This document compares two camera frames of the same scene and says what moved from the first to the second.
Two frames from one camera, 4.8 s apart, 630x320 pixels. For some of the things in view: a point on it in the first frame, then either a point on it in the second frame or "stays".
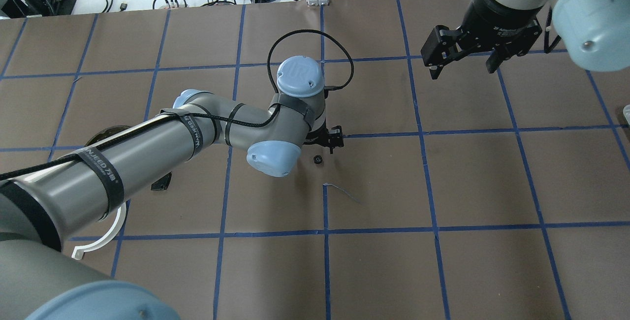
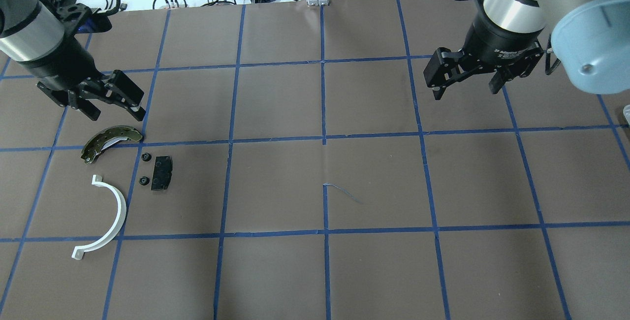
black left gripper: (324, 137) -> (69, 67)
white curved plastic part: (78, 251) stays
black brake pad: (162, 182) stays
